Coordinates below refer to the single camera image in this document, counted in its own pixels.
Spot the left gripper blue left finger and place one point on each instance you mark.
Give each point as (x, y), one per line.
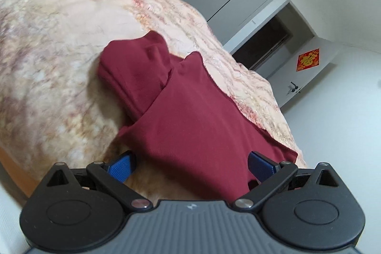
(110, 178)

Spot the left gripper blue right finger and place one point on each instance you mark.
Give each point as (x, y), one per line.
(271, 177)

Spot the dark red long-sleeve shirt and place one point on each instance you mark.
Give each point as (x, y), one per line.
(180, 121)

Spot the white room door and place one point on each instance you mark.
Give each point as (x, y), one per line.
(286, 74)

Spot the red fu door decoration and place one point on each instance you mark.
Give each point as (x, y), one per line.
(308, 60)

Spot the floral peach quilt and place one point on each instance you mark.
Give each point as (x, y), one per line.
(53, 106)

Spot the black door handle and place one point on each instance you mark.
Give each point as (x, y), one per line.
(293, 89)

